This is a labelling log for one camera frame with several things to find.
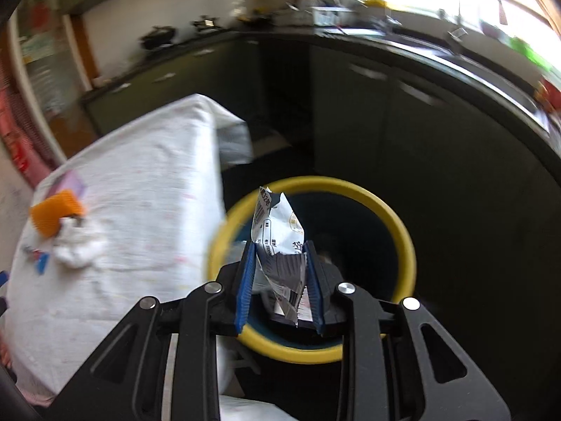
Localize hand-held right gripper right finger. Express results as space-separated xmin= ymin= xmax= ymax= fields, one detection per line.
xmin=304 ymin=240 xmax=513 ymax=421

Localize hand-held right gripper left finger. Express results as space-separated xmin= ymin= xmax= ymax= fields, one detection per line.
xmin=44 ymin=243 xmax=259 ymax=421

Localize white foil snack packet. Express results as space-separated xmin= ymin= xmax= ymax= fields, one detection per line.
xmin=250 ymin=186 xmax=314 ymax=327

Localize yellow rimmed dark bin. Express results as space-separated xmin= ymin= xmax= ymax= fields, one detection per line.
xmin=206 ymin=176 xmax=416 ymax=366

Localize crumpled white tissue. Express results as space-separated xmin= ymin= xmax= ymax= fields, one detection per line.
xmin=53 ymin=219 xmax=106 ymax=269

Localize dark base cabinets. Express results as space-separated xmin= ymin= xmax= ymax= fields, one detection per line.
xmin=258 ymin=39 xmax=561 ymax=421

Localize small pink white carton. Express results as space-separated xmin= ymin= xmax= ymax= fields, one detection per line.
xmin=44 ymin=170 xmax=87 ymax=198

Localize green base cabinets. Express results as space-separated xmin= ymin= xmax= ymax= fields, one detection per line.
xmin=83 ymin=37 xmax=264 ymax=134

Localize black kitchen countertop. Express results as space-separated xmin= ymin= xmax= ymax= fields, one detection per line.
xmin=81 ymin=22 xmax=561 ymax=159

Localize black gas stove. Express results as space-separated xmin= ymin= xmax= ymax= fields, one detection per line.
xmin=140 ymin=22 xmax=229 ymax=50

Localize black wok with lid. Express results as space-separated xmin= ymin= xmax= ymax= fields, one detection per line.
xmin=140 ymin=26 xmax=177 ymax=50

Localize red checked apron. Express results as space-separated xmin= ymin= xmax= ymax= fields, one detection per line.
xmin=0 ymin=83 xmax=45 ymax=185

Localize white dish rack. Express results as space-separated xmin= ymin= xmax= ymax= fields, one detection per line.
xmin=280 ymin=6 xmax=356 ymax=26

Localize steel double sink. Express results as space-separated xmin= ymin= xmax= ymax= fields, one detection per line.
xmin=438 ymin=31 xmax=550 ymax=132

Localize sliding glass door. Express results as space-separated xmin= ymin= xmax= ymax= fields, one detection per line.
xmin=9 ymin=0 xmax=101 ymax=159

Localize red plastic container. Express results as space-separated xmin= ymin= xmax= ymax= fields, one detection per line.
xmin=532 ymin=79 xmax=561 ymax=110

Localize green plastic container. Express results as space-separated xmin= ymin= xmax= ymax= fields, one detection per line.
xmin=508 ymin=37 xmax=553 ymax=68

